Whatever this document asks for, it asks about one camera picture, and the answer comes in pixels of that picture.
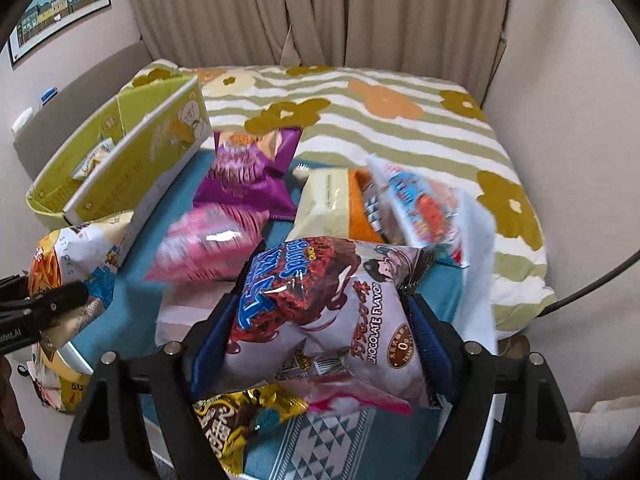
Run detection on small white object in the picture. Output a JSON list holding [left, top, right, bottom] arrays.
[[11, 107, 36, 133]]

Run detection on cream and orange snack bag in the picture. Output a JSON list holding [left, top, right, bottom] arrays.
[[285, 169, 388, 248]]

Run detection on white orange chip bag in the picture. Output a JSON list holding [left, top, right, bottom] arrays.
[[27, 210, 136, 413]]

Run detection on teal patterned blanket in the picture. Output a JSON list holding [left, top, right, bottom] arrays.
[[65, 150, 501, 480]]

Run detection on framed wall poster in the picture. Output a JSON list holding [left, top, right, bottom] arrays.
[[7, 0, 111, 68]]

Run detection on floral striped bed cover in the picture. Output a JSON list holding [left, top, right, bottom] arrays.
[[127, 60, 558, 333]]

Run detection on purple snack bag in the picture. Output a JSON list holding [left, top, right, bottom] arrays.
[[192, 127, 305, 221]]

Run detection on beige curtain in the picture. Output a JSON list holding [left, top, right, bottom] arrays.
[[122, 0, 516, 96]]

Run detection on white pillow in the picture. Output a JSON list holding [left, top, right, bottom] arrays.
[[570, 395, 640, 461]]

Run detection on grey chocolate snack bag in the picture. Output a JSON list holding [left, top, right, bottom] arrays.
[[222, 237, 436, 416]]

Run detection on black cable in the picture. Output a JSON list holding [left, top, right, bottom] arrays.
[[537, 247, 640, 318]]

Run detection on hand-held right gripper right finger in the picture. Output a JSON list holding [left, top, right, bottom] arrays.
[[406, 292, 587, 480]]

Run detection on pink white snack packet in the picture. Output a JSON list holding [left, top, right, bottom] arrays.
[[305, 377, 416, 417]]

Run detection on small pale snack packet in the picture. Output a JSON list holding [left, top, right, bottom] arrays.
[[72, 139, 118, 181]]

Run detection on gold chocolate snack bag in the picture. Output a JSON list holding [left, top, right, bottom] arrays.
[[192, 385, 311, 476]]

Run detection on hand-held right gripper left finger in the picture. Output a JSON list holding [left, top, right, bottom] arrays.
[[60, 291, 247, 480]]

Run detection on grey padded headboard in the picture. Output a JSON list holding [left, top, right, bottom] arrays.
[[12, 42, 151, 181]]

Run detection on blue red printed snack packet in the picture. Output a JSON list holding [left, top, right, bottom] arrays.
[[367, 157, 471, 266]]

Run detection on pale pink paper bag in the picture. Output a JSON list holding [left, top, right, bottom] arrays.
[[156, 280, 236, 348]]

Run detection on pink snack bag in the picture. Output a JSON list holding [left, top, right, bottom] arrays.
[[145, 205, 266, 283]]

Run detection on green cardboard box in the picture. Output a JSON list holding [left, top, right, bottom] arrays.
[[26, 72, 213, 261]]

